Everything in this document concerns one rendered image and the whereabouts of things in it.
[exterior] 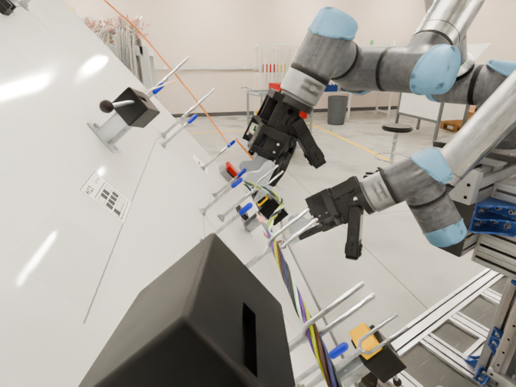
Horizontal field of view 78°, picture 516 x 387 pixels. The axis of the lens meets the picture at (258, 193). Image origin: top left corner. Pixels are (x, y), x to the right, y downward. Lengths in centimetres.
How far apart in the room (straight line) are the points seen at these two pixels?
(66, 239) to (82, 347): 8
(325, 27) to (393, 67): 13
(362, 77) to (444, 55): 13
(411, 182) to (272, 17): 863
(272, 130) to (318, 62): 13
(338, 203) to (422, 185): 16
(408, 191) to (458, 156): 17
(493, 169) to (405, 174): 50
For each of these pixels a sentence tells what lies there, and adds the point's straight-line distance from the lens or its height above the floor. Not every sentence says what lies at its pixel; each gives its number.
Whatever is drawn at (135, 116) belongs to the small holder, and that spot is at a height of 133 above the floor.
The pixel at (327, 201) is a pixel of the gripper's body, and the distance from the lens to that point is 68.
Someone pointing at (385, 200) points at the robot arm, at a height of 114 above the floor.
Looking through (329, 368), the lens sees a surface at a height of 122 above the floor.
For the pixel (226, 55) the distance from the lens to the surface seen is 886.
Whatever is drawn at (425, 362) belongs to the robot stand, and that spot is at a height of 21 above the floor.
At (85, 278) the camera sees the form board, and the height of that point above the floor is 126.
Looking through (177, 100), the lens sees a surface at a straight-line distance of 882.
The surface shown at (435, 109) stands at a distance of 666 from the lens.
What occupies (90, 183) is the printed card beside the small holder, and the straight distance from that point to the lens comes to 34.
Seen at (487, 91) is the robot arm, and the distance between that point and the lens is 114.
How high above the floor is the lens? 139
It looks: 23 degrees down
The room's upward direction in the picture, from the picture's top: straight up
